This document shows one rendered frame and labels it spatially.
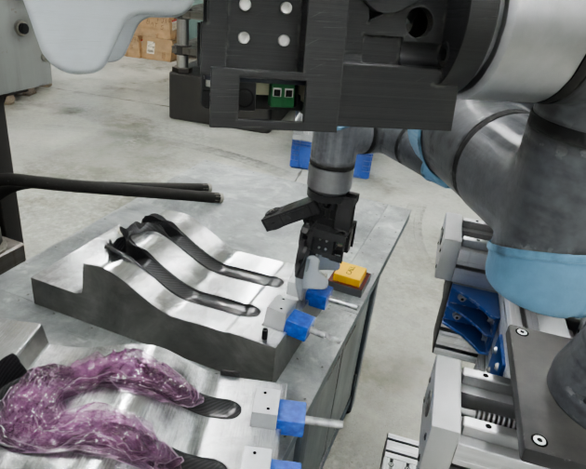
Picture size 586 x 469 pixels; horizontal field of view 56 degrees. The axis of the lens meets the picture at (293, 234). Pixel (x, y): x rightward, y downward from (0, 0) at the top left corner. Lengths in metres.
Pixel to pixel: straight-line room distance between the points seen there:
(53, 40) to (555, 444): 0.58
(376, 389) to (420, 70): 1.99
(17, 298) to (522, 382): 0.91
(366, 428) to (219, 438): 1.29
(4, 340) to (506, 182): 0.75
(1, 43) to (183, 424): 1.02
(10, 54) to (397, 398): 1.67
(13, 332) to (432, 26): 0.78
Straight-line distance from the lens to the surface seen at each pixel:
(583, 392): 0.69
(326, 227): 0.94
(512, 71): 0.26
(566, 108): 0.31
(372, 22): 0.25
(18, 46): 1.54
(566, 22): 0.27
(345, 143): 0.87
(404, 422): 2.12
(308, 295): 1.01
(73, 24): 0.22
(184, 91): 5.01
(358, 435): 2.03
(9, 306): 1.18
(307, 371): 1.00
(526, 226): 0.33
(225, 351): 0.95
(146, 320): 1.01
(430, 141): 0.44
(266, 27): 0.23
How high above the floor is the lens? 1.46
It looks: 27 degrees down
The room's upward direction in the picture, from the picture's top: 6 degrees clockwise
